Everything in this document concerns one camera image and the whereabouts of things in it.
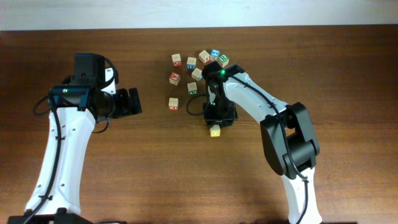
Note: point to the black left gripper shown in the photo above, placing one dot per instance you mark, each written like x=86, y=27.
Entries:
x=124, y=109

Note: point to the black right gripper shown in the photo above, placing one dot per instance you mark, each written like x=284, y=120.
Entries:
x=219, y=117

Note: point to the wooden block yellow side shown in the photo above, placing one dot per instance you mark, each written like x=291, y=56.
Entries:
x=215, y=131

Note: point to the wooden block red bottom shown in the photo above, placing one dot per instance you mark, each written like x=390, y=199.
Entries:
x=173, y=103

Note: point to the wooden block green V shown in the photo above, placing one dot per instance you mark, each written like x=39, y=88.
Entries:
x=192, y=88

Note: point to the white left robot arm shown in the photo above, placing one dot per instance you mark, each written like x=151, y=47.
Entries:
x=76, y=106

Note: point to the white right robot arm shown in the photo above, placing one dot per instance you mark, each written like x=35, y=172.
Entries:
x=288, y=137

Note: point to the plain wooden block blue side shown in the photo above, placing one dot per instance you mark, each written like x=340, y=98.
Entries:
x=197, y=74

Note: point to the wooden block red V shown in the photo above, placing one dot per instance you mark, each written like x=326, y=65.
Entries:
x=174, y=78

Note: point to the wooden block green R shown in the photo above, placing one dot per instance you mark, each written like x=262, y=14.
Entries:
x=223, y=60

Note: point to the wooden block blue S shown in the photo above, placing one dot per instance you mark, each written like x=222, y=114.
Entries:
x=214, y=54

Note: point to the wooden block blue letters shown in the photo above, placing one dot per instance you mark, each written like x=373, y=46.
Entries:
x=191, y=63

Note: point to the wooden block red print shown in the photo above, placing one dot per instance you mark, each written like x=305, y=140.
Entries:
x=204, y=56

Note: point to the wooden block red G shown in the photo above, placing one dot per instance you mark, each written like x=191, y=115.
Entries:
x=176, y=60

